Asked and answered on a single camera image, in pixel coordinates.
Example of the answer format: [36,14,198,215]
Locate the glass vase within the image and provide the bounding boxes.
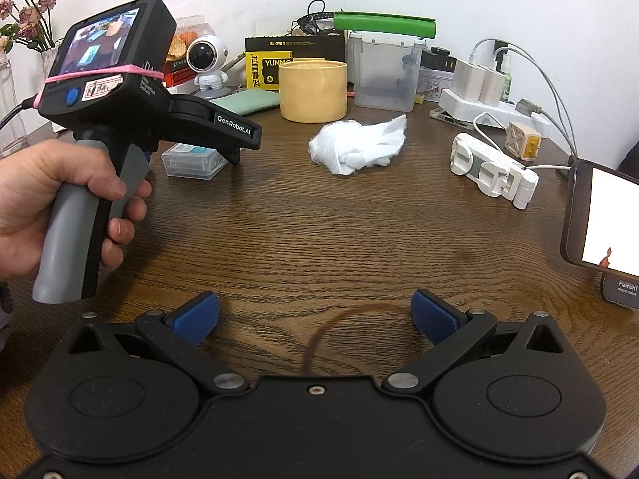
[0,49,32,160]

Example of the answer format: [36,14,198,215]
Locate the black electronic device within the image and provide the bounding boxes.
[421,47,458,73]

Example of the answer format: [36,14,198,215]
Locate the person's left hand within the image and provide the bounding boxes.
[0,140,153,281]

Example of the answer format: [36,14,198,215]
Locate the clear snack container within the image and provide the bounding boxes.
[167,15,211,62]

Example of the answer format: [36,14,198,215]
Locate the flat white phone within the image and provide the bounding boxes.
[429,107,473,126]

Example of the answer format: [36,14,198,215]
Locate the grey charging cable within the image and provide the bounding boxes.
[494,42,581,160]

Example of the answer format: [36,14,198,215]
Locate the clear plastic container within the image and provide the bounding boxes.
[347,30,426,113]

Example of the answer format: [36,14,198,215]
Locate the yellow white cube adapter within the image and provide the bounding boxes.
[504,122,543,162]

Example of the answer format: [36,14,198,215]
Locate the white cotton wad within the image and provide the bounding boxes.
[308,114,408,177]

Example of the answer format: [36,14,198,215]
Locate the yellow ceramic cup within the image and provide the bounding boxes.
[278,60,348,124]

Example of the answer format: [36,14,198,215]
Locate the red white box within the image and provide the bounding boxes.
[164,59,201,87]

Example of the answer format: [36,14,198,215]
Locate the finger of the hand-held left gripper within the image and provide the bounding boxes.
[220,140,244,167]

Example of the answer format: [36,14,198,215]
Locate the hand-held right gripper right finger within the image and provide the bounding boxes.
[382,289,575,393]

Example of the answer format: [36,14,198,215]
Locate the small white charger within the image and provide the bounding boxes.
[480,70,508,107]

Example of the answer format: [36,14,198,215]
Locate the dried pink flowers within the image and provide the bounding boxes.
[0,0,59,52]

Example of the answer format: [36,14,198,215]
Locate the white tin box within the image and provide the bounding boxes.
[416,67,454,99]

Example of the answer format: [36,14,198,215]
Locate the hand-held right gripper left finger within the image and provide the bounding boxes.
[65,292,250,395]

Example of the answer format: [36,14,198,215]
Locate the green foam roll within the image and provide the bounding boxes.
[333,11,438,40]

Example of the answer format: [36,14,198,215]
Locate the small green bottle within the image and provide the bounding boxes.
[498,54,513,104]

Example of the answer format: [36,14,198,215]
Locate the black strap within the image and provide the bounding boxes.
[292,0,336,37]

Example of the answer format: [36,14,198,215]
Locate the yellow black battery box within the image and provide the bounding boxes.
[244,35,346,92]

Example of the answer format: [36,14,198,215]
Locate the white charging cable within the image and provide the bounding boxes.
[472,111,571,169]

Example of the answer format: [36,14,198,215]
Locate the black smartphone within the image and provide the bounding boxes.
[560,159,639,279]

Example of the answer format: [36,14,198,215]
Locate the green fabric pouch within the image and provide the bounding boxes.
[210,90,281,116]

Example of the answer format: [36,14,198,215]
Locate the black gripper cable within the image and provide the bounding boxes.
[0,101,42,131]

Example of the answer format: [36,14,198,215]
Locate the large white charger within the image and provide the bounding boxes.
[453,58,484,106]

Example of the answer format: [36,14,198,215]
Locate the white power strip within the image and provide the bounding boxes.
[439,88,551,139]

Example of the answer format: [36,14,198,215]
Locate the small clear plastic box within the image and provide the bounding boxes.
[161,142,226,179]

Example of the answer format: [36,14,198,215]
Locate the white astronaut figurine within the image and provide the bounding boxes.
[187,37,231,101]

